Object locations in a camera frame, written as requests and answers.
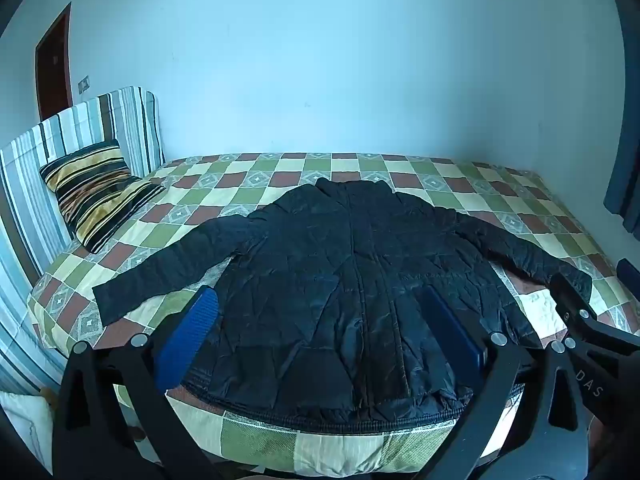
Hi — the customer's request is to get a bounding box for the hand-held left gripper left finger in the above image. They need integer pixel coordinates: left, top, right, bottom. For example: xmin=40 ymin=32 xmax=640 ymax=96
xmin=60 ymin=285 xmax=221 ymax=480

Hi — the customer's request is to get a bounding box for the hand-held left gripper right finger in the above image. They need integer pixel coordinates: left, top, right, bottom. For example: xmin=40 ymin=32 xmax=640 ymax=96
xmin=424 ymin=286 xmax=589 ymax=480

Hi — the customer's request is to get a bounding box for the black puffer jacket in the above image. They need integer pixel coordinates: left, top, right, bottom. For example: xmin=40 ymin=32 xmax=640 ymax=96
xmin=92 ymin=177 xmax=594 ymax=434

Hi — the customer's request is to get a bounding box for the dark blue curtain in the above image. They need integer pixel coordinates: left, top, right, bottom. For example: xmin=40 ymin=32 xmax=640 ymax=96
xmin=602 ymin=5 xmax=640 ymax=242

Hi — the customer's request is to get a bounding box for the bed with checkered sheet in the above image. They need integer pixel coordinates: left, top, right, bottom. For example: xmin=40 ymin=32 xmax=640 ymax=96
xmin=27 ymin=152 xmax=640 ymax=476

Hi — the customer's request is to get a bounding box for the yellow black striped pillow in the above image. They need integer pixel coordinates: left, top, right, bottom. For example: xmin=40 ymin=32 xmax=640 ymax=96
xmin=39 ymin=139 xmax=166 ymax=255

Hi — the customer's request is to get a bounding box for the white cushion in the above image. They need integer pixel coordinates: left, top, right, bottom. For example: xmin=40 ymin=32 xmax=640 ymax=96
xmin=0 ymin=389 xmax=56 ymax=472

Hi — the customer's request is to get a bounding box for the striped upright mattress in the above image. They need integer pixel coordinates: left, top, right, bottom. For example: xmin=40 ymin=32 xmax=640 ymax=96
xmin=0 ymin=86 xmax=166 ymax=397

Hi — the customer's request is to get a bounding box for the brown wooden door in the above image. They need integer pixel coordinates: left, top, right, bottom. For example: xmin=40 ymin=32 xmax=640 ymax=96
xmin=34 ymin=2 xmax=75 ymax=122

